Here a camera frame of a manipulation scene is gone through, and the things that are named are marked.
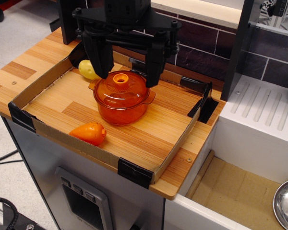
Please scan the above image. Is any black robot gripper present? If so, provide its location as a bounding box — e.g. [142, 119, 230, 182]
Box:
[72, 0, 181, 88]

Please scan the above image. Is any orange transparent pot lid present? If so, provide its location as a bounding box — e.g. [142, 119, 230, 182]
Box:
[91, 70, 150, 109]

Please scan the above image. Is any orange transparent plastic pot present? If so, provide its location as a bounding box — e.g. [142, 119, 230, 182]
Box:
[89, 70, 156, 125]

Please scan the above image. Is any yellow toy potato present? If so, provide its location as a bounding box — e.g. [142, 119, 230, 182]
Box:
[78, 59, 100, 80]

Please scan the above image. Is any cardboard fence with black tape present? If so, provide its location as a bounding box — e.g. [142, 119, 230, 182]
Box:
[9, 44, 224, 188]

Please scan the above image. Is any orange toy carrot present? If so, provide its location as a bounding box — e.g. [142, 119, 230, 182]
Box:
[69, 122, 107, 146]

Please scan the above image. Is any grey toy dishwasher front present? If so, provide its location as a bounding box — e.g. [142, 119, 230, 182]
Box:
[4, 119, 165, 230]

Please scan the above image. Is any white drying rack sink unit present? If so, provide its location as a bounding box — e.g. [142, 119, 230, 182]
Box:
[212, 76, 288, 184]

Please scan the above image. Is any silver metal bowl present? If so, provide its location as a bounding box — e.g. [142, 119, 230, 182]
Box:
[273, 181, 288, 230]

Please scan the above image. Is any dark vertical shelf post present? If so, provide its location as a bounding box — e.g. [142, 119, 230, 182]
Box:
[220, 0, 254, 101]

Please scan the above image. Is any black cable on floor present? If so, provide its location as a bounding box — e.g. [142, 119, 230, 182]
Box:
[0, 149, 24, 168]

